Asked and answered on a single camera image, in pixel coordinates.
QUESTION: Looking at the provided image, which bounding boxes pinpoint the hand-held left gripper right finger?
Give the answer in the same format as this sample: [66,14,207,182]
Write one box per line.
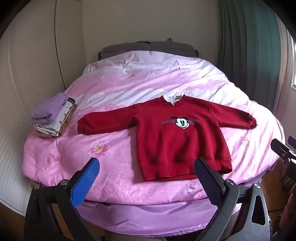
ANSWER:
[194,157,271,241]

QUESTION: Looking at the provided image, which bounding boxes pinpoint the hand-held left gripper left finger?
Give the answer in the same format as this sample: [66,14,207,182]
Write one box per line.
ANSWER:
[24,158,100,241]

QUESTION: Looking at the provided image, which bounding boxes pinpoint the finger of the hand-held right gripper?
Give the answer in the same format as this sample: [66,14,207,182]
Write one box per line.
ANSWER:
[270,138,296,164]

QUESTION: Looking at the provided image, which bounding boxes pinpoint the red cartoon-print sweatshirt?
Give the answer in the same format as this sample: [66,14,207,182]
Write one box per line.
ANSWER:
[77,95,258,181]

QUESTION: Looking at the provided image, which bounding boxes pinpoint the person's right forearm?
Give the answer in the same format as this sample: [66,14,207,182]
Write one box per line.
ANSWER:
[279,193,296,232]

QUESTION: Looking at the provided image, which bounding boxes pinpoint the folded brown patterned garment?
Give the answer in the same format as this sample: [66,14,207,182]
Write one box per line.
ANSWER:
[58,104,78,136]

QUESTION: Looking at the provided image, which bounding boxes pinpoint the purple bed sheet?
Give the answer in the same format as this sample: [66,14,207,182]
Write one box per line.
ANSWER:
[76,199,242,237]

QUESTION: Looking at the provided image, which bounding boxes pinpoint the folded white patterned garment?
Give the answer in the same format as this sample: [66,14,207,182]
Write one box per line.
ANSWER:
[33,98,77,137]

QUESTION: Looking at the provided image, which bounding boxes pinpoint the folded purple garment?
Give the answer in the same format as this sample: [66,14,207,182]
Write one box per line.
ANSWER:
[31,93,70,124]

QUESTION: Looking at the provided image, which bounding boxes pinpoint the pink floral duvet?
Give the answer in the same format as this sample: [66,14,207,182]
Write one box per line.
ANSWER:
[22,50,286,207]

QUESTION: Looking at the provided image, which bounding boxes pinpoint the white wardrobe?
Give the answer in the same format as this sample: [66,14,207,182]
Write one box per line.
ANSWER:
[0,0,84,215]

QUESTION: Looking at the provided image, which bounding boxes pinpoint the green curtain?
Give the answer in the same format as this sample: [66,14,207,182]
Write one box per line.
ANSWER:
[217,0,290,114]

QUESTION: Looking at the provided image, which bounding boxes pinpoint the grey bed headboard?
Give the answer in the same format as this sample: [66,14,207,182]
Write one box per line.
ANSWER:
[98,41,200,61]

